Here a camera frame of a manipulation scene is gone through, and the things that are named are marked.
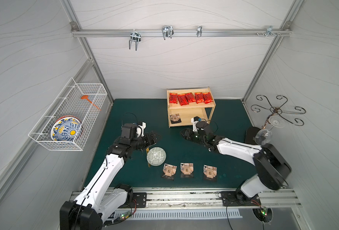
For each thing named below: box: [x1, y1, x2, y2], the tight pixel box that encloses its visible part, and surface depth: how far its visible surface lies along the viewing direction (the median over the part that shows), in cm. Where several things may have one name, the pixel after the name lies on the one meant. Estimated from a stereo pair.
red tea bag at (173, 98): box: [169, 92, 178, 104], surface depth 92 cm
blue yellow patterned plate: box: [50, 115, 84, 142], surface depth 62 cm
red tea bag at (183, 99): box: [177, 93, 190, 106], surface depth 92 cm
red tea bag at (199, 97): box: [194, 92, 205, 104], surface depth 93 cm
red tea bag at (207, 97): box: [202, 92, 214, 104], surface depth 92 cm
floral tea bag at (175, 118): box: [169, 113, 182, 125], surface depth 107 cm
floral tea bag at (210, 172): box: [203, 164, 218, 179], surface depth 85 cm
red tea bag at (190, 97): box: [184, 92, 196, 104], surface depth 93 cm
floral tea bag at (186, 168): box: [180, 162, 194, 175], surface depth 86 cm
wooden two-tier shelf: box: [166, 86, 217, 128], surface depth 94 cm
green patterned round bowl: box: [146, 146, 167, 167], surface depth 89 cm
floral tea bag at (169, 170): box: [162, 163, 178, 177], surface depth 86 cm
